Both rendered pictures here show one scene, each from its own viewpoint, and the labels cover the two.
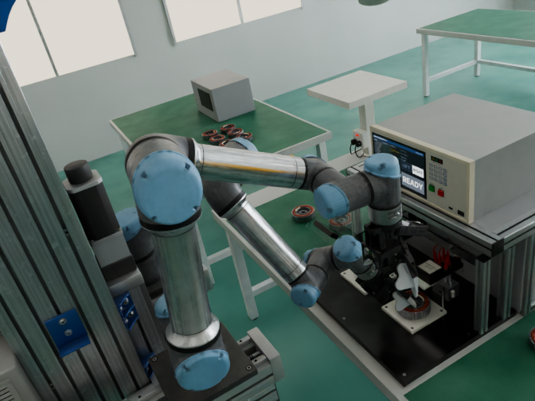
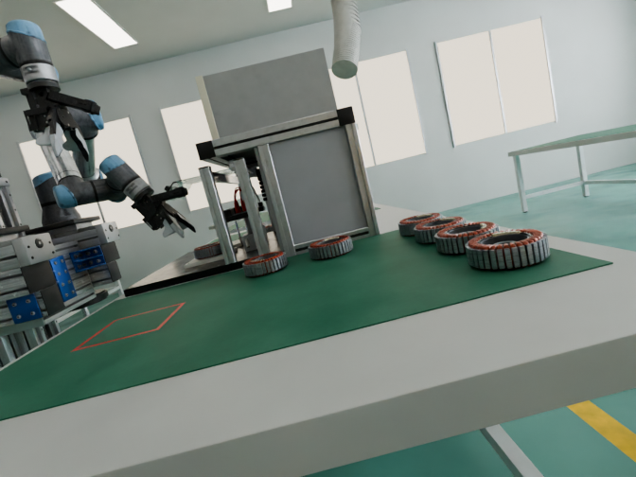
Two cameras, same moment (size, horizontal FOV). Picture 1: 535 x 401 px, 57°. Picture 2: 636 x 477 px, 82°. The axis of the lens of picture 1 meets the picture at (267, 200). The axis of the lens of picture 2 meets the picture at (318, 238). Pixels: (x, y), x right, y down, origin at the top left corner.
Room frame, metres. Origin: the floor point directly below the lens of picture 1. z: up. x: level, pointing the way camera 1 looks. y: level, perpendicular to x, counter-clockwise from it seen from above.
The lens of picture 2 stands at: (0.20, -1.20, 0.93)
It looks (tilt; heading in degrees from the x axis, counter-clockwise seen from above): 8 degrees down; 21
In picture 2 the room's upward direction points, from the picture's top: 14 degrees counter-clockwise
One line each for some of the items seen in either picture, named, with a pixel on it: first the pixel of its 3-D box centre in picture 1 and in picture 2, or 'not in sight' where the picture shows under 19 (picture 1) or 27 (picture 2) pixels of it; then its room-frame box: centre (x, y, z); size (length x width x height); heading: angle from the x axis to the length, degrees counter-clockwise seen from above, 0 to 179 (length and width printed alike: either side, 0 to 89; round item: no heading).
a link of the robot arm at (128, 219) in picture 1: (130, 232); (52, 186); (1.39, 0.45, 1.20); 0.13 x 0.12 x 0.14; 149
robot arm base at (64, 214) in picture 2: (140, 262); (59, 212); (1.39, 0.46, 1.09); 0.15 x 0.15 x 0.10
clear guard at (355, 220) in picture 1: (361, 216); (210, 183); (1.47, -0.31, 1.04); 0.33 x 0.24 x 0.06; 112
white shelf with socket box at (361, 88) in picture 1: (359, 126); not in sight; (2.40, -0.55, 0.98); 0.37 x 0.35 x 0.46; 22
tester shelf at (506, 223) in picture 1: (455, 182); (281, 147); (1.46, -0.66, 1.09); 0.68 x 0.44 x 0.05; 22
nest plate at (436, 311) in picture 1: (413, 309); (212, 256); (1.23, -0.41, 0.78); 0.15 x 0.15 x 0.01; 22
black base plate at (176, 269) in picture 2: (392, 293); (224, 254); (1.35, -0.37, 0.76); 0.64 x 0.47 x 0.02; 22
